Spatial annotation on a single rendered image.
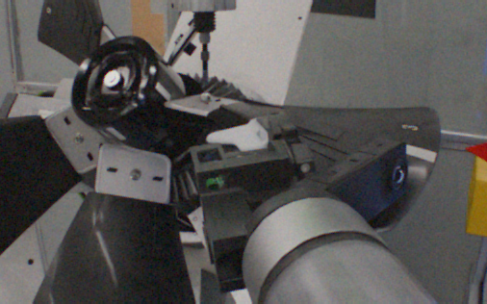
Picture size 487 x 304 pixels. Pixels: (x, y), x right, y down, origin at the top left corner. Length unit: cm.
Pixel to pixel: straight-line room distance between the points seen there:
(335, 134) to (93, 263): 28
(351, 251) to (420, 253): 114
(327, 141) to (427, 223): 87
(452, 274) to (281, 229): 115
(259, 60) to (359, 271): 67
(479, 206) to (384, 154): 40
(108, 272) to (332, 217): 33
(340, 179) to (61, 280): 33
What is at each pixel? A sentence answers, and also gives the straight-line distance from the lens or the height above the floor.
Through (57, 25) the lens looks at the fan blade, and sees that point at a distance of 84.
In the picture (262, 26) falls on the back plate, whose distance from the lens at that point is 89.
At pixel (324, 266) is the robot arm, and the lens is 21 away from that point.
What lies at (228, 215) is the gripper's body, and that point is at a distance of 29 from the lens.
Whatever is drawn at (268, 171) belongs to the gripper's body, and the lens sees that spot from 32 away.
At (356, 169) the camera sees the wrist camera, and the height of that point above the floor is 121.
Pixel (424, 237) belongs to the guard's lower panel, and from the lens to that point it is 132.
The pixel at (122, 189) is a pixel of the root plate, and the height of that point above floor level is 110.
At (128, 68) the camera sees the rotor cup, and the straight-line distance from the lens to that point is 57.
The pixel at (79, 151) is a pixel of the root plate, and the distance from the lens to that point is 65.
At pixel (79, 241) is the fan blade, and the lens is 53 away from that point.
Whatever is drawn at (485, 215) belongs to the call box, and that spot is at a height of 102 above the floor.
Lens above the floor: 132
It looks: 19 degrees down
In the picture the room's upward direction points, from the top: straight up
